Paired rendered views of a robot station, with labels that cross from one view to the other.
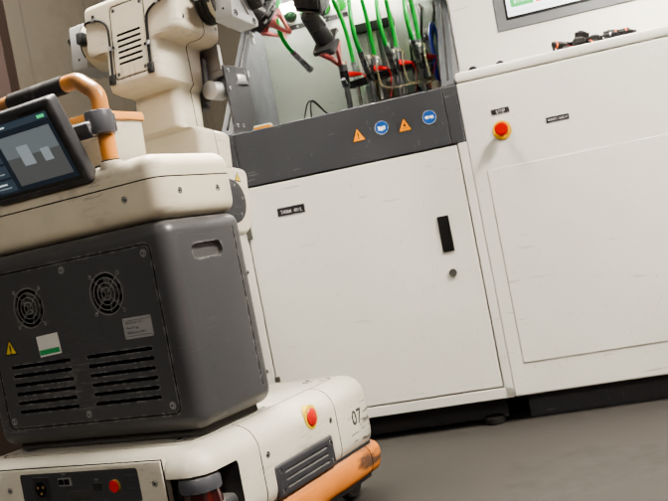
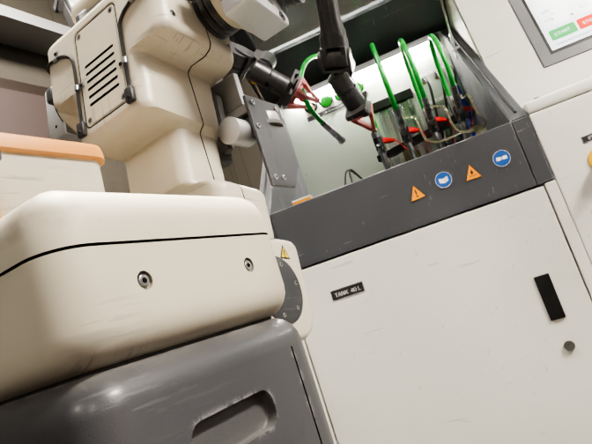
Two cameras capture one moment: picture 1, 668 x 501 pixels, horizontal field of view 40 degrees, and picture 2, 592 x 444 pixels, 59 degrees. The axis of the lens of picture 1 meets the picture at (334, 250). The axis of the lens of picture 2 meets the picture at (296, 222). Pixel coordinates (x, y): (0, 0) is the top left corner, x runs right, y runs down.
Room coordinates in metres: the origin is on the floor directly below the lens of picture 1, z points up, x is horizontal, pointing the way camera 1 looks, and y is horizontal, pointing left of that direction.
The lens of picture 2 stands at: (1.38, 0.14, 0.68)
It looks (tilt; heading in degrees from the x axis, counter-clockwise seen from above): 10 degrees up; 1
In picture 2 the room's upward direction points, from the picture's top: 18 degrees counter-clockwise
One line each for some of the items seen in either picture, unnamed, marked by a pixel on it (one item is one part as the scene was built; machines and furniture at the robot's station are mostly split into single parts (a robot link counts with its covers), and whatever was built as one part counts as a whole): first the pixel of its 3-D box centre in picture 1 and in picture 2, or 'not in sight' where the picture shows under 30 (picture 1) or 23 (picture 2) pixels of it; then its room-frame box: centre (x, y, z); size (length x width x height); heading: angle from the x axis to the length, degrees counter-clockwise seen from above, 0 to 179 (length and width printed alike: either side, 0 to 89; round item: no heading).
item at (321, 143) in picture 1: (341, 139); (395, 202); (2.66, -0.08, 0.87); 0.62 x 0.04 x 0.16; 77
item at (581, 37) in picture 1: (592, 38); not in sight; (2.58, -0.82, 1.01); 0.23 x 0.11 x 0.06; 77
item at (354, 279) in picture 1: (367, 285); (455, 373); (2.65, -0.07, 0.44); 0.65 x 0.02 x 0.68; 77
